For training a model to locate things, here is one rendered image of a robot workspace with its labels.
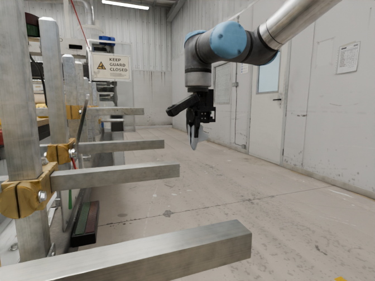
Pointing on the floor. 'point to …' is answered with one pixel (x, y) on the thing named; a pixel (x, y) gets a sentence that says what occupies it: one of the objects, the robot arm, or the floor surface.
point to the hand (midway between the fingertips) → (192, 146)
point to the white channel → (67, 19)
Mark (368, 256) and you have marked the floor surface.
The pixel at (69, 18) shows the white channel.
